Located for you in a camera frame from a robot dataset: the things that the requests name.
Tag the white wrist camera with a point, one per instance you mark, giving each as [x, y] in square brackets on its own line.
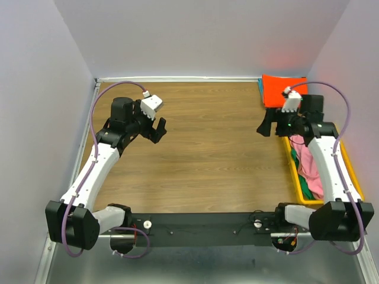
[292, 100]
[150, 105]

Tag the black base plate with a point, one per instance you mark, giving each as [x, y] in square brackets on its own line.
[255, 228]

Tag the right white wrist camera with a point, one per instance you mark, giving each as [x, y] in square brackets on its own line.
[292, 100]

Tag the yellow plastic bin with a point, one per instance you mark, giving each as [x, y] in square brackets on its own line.
[300, 197]

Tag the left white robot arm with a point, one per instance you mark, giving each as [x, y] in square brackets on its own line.
[71, 220]

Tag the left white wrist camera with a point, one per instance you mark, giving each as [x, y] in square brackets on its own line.
[150, 105]

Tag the pink t shirt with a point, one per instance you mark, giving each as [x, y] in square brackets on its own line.
[307, 168]

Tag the green t shirt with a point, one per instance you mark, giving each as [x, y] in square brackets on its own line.
[303, 183]

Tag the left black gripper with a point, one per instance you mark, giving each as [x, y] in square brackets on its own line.
[153, 135]

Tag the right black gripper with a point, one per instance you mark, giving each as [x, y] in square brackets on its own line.
[274, 115]

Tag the folded blue t shirt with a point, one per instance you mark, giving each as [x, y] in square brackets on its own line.
[261, 88]

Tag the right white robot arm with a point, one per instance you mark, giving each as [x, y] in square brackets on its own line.
[344, 215]

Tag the folded orange t shirt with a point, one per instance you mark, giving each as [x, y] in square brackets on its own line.
[273, 87]

